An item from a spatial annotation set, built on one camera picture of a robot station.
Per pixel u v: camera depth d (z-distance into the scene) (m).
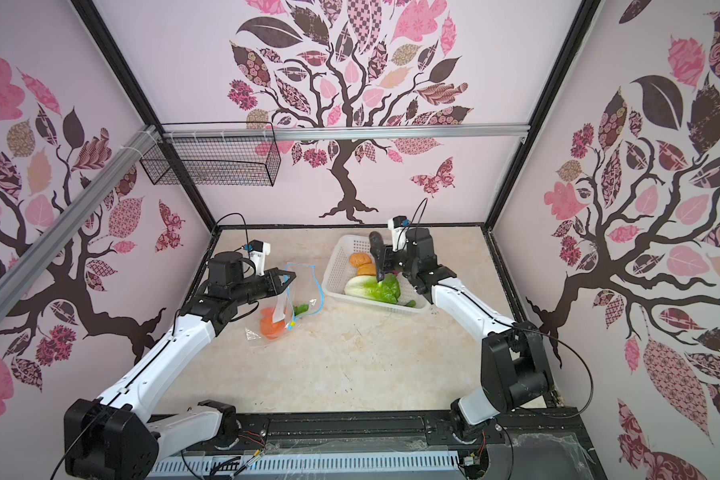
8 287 0.52
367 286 0.91
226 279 0.59
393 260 0.75
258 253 0.71
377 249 0.81
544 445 0.72
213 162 1.22
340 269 1.05
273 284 0.68
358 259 1.03
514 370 0.43
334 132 0.93
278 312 0.83
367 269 1.01
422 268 0.65
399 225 0.74
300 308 0.89
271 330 0.85
